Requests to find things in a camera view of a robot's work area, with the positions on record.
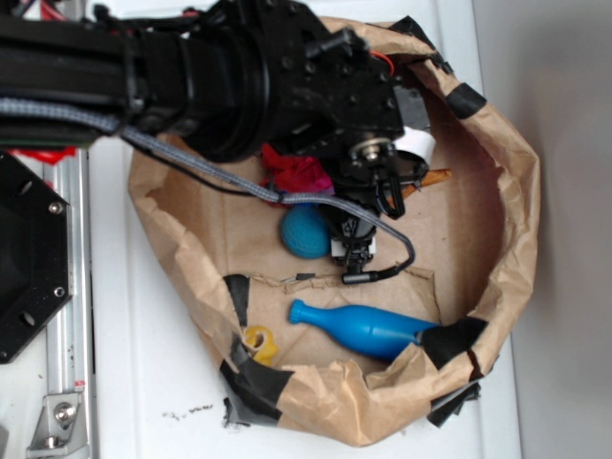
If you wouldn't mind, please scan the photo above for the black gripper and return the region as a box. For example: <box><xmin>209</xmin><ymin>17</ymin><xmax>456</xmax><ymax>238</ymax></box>
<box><xmin>267</xmin><ymin>4</ymin><xmax>435</xmax><ymax>271</ymax></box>

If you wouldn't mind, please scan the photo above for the brown spiral sea shell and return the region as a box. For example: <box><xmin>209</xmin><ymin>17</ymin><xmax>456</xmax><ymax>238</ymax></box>
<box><xmin>380</xmin><ymin>168</ymin><xmax>452</xmax><ymax>215</ymax></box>

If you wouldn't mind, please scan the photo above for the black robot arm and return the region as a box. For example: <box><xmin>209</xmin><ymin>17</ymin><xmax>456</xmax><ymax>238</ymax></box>
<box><xmin>1</xmin><ymin>1</ymin><xmax>429</xmax><ymax>283</ymax></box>

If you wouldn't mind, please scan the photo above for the crumpled red paper ball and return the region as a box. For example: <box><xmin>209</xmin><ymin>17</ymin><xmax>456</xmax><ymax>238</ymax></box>
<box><xmin>260</xmin><ymin>143</ymin><xmax>336</xmax><ymax>195</ymax></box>

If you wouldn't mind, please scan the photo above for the blue textured ball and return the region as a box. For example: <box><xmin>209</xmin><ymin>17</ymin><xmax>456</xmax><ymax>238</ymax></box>
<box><xmin>280</xmin><ymin>207</ymin><xmax>331</xmax><ymax>259</ymax></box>

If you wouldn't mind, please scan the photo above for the blue plastic bowling pin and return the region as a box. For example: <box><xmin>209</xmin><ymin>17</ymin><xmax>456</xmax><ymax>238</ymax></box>
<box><xmin>289</xmin><ymin>299</ymin><xmax>439</xmax><ymax>361</ymax></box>

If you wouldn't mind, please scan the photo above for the brown paper bag bin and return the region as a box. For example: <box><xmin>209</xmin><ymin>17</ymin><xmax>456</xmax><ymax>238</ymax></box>
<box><xmin>129</xmin><ymin>18</ymin><xmax>540</xmax><ymax>447</ymax></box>

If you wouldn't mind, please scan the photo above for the small yellow toy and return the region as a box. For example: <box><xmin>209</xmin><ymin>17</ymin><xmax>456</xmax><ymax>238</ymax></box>
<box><xmin>244</xmin><ymin>325</ymin><xmax>278</xmax><ymax>367</ymax></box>

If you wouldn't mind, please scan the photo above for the white tray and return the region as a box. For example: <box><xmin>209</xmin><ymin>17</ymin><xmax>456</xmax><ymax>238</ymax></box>
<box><xmin>84</xmin><ymin>0</ymin><xmax>523</xmax><ymax>459</ymax></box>

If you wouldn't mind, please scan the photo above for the grey braided cable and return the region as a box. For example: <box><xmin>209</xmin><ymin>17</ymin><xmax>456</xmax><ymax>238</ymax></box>
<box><xmin>0</xmin><ymin>97</ymin><xmax>416</xmax><ymax>287</ymax></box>

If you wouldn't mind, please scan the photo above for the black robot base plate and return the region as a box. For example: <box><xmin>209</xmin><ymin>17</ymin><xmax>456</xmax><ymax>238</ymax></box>
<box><xmin>1</xmin><ymin>151</ymin><xmax>71</xmax><ymax>364</ymax></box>

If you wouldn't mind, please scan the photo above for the aluminium extrusion rail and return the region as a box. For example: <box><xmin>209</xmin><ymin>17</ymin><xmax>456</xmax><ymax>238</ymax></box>
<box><xmin>44</xmin><ymin>150</ymin><xmax>99</xmax><ymax>458</ymax></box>

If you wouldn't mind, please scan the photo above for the metal corner bracket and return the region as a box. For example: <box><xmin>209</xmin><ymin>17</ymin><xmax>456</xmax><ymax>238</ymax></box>
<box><xmin>26</xmin><ymin>392</ymin><xmax>90</xmax><ymax>458</ymax></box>

